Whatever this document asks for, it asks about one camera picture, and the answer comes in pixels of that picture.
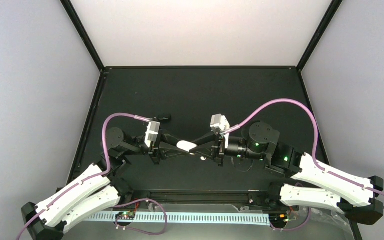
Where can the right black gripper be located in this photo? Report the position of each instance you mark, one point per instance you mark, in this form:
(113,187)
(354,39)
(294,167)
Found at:
(215,150)

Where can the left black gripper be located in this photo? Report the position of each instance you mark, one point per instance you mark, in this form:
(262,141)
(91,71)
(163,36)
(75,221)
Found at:
(156,151)

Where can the white capsule object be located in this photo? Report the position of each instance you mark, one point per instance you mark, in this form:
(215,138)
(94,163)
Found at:
(186,145)

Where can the black earbud charging case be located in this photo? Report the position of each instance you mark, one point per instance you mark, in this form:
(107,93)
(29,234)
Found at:
(164,117)

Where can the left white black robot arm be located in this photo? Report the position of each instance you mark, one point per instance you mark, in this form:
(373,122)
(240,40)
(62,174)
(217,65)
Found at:
(100,186)

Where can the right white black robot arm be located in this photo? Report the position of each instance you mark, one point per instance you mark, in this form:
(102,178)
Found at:
(354,197)

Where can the clear plastic sheet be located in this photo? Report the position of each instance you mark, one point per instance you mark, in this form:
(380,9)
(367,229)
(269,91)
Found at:
(311,224)

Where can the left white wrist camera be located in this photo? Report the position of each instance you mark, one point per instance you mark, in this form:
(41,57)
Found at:
(151,134)

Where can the black front mounting rail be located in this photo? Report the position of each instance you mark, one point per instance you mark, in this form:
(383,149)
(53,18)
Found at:
(198,197)

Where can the white slotted cable duct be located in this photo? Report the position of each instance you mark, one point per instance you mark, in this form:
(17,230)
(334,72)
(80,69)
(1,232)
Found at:
(258,219)

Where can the left black frame post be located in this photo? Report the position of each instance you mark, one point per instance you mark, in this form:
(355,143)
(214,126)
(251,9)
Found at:
(82,32)

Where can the black frame post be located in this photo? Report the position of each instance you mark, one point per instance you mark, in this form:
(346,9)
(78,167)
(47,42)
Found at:
(319,32)
(82,32)

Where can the right black frame post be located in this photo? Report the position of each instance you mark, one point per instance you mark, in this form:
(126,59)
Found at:
(319,32)

